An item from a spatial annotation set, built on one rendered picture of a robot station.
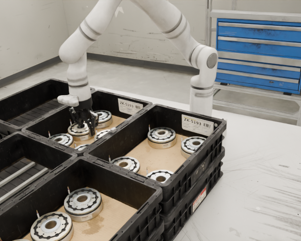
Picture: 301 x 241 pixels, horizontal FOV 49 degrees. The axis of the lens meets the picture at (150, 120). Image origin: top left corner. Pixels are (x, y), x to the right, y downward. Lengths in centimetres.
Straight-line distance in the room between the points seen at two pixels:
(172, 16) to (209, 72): 29
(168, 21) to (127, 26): 334
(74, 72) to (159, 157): 40
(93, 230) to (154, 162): 32
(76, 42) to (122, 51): 349
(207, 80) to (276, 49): 159
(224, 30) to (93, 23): 194
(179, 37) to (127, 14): 326
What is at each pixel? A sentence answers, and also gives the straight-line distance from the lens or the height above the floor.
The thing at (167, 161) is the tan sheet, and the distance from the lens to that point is 111.
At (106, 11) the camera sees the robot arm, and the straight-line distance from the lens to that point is 107.
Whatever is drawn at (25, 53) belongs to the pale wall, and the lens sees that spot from 464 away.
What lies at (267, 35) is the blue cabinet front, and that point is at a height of 77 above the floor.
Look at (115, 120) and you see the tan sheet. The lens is 138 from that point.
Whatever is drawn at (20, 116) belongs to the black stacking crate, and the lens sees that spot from 156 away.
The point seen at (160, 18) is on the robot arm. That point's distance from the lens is 108.
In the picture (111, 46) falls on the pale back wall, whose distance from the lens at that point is 467.
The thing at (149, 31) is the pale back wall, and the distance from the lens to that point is 425.
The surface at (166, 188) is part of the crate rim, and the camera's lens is 86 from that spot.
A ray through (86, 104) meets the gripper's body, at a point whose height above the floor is 98.
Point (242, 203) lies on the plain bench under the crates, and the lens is 116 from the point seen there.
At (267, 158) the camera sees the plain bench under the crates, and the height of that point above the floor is 70.
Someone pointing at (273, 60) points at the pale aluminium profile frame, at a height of 59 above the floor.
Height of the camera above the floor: 148
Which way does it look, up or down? 29 degrees down
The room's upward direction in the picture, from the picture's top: 4 degrees counter-clockwise
